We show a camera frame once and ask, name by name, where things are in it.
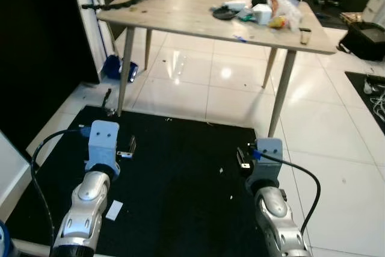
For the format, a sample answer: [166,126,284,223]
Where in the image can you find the black plastic dish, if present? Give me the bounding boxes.
[211,5,239,20]

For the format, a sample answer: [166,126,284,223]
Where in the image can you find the black storage bin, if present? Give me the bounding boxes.
[337,21,385,63]

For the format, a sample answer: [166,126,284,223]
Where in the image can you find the large black floor mat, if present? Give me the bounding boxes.
[5,105,273,257]

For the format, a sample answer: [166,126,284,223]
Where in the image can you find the white paper slip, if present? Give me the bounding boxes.
[106,200,125,221]

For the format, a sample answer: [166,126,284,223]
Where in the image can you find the blue dustpan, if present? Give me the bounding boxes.
[103,54,140,84]

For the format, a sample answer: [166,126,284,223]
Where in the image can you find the small black floor mat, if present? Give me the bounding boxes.
[345,71,385,135]

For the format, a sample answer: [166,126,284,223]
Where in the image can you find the light wooden table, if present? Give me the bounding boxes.
[96,0,336,138]

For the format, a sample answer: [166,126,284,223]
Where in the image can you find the small white box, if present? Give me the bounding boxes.
[252,4,273,26]

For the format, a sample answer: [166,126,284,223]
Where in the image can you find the blue round object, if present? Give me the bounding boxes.
[0,220,16,257]

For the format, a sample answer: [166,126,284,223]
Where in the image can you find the clear plastic snack bag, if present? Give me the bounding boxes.
[266,0,304,33]

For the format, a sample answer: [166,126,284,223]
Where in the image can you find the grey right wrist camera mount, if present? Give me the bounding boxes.
[247,138,284,187]

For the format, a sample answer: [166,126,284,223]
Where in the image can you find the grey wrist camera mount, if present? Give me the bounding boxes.
[84,120,122,177]
[247,138,284,187]

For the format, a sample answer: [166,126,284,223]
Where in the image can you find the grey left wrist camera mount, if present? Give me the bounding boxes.
[84,120,122,177]

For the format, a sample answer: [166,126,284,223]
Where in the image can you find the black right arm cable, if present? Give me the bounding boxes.
[255,151,322,235]

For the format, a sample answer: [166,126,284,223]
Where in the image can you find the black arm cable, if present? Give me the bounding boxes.
[255,151,322,235]
[30,127,92,235]

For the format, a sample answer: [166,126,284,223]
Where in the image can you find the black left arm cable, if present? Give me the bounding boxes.
[30,127,92,235]

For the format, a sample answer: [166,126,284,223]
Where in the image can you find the grey broom handle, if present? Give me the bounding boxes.
[85,0,119,59]

